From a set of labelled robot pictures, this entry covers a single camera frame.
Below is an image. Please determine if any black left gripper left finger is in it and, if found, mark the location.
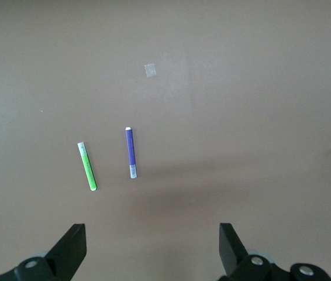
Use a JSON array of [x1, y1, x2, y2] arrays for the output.
[[0, 223, 87, 281]]

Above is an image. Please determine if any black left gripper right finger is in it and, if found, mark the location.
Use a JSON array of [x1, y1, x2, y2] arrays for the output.
[[216, 222, 331, 281]]

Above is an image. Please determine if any purple highlighter pen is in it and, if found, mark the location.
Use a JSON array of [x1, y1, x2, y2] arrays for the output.
[[125, 126, 139, 179]]

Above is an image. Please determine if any green highlighter pen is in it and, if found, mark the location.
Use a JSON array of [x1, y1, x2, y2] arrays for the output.
[[77, 142, 98, 192]]

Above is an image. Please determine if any clear tape piece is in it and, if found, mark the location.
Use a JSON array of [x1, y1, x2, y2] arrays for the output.
[[144, 63, 158, 78]]

